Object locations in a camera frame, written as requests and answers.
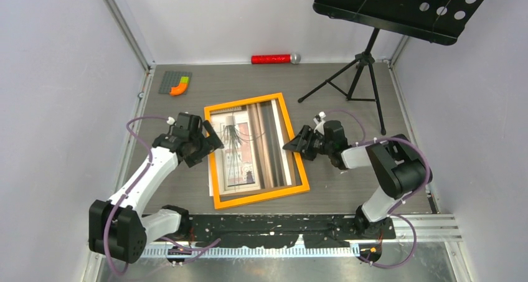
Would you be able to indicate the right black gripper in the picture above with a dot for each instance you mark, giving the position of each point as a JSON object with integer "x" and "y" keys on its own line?
{"x": 307, "y": 134}

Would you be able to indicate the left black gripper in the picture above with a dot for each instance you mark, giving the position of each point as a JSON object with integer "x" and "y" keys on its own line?
{"x": 210, "y": 144}

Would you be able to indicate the plant window photo print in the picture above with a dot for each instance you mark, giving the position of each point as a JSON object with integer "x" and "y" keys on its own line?
{"x": 252, "y": 160}

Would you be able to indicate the orange wooden picture frame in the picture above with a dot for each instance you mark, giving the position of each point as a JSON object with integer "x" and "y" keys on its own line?
{"x": 236, "y": 201}

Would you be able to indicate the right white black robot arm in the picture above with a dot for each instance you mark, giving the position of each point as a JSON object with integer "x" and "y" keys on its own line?
{"x": 400, "y": 168}

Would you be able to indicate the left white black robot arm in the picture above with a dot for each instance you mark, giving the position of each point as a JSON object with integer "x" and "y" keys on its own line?
{"x": 117, "y": 227}

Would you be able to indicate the orange curved block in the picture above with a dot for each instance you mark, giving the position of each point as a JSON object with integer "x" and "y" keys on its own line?
{"x": 179, "y": 89}

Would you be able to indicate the grey lego baseplate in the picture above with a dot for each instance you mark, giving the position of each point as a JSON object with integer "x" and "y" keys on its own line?
{"x": 171, "y": 79}

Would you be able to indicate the red cylinder silver cap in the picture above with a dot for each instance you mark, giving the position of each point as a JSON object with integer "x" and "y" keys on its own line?
{"x": 293, "y": 58}

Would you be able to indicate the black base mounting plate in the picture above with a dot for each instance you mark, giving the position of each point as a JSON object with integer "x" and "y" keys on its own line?
{"x": 281, "y": 230}

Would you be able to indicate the black music stand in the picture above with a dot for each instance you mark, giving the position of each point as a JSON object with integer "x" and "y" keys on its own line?
{"x": 435, "y": 21}

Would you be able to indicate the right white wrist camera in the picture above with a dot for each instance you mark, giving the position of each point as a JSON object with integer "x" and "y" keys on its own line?
{"x": 319, "y": 118}

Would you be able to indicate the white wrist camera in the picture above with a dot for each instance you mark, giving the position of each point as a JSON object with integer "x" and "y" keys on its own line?
{"x": 170, "y": 121}
{"x": 319, "y": 118}

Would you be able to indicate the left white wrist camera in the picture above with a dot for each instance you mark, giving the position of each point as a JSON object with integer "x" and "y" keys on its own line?
{"x": 170, "y": 121}

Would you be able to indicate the aluminium front rail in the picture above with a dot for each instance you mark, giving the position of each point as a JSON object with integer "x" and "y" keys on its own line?
{"x": 408, "y": 229}

